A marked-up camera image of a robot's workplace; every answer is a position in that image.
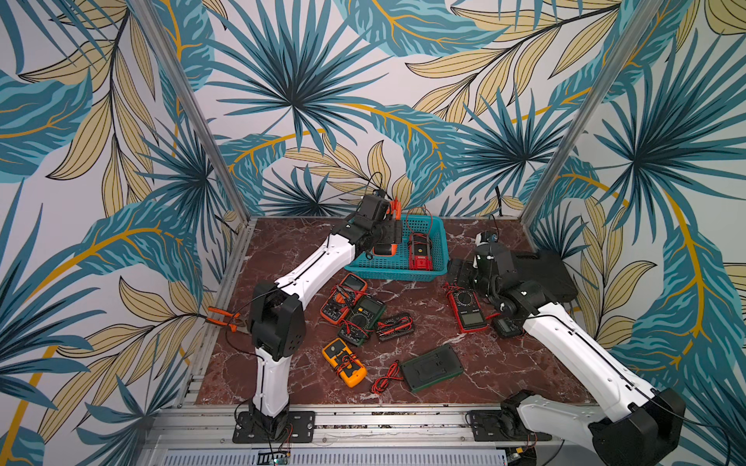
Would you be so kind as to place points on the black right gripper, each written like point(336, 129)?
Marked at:
point(466, 272)

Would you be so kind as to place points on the red clamp multimeter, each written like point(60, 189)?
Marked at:
point(420, 252)

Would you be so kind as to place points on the red black large multimeter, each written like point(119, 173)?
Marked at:
point(466, 308)

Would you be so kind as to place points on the orange black multimeter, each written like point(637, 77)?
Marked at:
point(342, 298)

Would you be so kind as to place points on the dark green multimeter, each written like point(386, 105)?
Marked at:
point(422, 372)

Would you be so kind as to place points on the orange clamp multimeter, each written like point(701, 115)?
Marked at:
point(390, 231)

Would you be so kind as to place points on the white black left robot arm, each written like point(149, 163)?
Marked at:
point(276, 318)

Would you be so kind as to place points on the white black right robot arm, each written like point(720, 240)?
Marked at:
point(631, 423)

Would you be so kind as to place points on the teal plastic basket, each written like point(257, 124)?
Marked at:
point(396, 268)

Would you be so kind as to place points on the small black multimeter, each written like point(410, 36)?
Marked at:
point(506, 328)

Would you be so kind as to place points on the green black multimeter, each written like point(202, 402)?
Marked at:
point(361, 321)

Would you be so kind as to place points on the yellow multimeter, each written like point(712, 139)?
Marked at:
point(345, 364)

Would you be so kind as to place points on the small black red tester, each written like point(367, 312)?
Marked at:
point(394, 327)

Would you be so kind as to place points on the black plastic tool case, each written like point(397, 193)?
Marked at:
point(546, 268)

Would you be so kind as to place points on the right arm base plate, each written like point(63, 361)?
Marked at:
point(501, 426)

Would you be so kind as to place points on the orange handled pliers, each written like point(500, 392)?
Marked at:
point(233, 322)

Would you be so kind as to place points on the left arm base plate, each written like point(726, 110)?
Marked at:
point(253, 427)

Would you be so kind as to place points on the left corner metal post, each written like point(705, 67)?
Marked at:
point(155, 33)

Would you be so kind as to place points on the corner metal post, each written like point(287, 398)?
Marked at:
point(155, 33)
point(642, 16)

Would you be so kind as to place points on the aluminium front rail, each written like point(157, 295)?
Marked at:
point(350, 435)

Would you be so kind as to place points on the right corner metal post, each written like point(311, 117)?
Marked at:
point(642, 16)

